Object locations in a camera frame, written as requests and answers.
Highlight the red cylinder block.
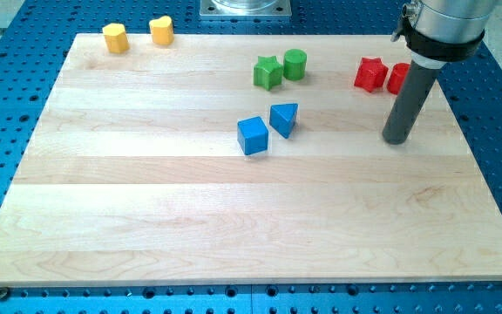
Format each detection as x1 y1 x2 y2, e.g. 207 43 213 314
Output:
386 63 410 95

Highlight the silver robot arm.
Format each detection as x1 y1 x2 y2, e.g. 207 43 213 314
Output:
391 0 498 70

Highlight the green star block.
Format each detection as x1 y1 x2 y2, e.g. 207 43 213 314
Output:
253 56 283 91

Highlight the red star block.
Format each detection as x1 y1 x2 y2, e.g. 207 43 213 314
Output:
354 58 389 92

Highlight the blue cube block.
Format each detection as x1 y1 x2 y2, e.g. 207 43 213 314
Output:
237 116 268 155

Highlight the wooden board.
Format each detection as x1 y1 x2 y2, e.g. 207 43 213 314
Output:
0 34 502 287

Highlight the blue triangle block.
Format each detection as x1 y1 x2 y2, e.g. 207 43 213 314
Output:
269 103 298 139

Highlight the green cylinder block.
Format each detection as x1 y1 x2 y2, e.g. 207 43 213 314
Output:
283 49 307 81

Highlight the yellow heart block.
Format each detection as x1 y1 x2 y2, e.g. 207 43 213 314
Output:
149 16 174 45

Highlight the yellow hexagon block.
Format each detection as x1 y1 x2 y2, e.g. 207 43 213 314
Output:
102 23 130 54

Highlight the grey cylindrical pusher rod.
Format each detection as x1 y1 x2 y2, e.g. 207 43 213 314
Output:
382 61 440 145

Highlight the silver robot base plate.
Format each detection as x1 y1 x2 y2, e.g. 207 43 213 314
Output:
199 0 292 18

